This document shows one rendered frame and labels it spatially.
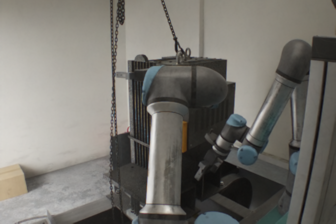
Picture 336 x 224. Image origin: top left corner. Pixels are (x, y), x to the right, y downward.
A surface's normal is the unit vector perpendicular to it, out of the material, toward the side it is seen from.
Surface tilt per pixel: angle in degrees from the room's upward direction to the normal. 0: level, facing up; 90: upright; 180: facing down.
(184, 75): 47
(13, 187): 90
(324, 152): 90
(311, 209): 90
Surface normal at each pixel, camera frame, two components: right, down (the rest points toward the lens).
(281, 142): -0.77, 0.15
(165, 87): -0.14, -0.40
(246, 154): -0.43, 0.21
